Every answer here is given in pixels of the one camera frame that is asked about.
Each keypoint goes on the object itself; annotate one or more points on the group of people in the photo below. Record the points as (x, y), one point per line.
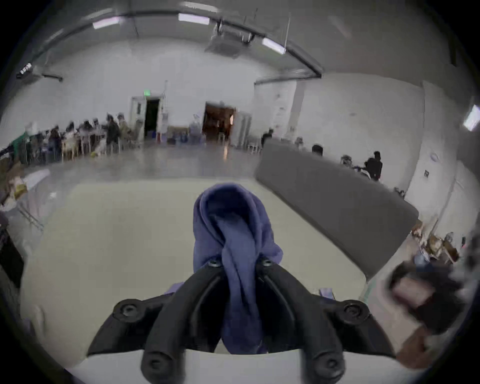
(108, 131)

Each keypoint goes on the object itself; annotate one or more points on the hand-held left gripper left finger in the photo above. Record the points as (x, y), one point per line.
(168, 330)

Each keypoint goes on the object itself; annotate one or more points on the bed with pale green sheet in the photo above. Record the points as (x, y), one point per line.
(112, 232)

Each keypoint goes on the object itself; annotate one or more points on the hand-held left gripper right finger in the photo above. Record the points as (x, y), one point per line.
(315, 330)

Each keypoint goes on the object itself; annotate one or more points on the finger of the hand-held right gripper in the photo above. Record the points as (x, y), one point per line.
(431, 296)

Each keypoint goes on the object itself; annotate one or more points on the white folding table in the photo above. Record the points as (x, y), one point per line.
(35, 180)

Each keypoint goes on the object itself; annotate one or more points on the dark blue garment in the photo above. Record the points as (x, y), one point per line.
(238, 240)

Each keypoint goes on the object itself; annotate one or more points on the grey padded headboard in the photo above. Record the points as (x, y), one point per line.
(330, 202)

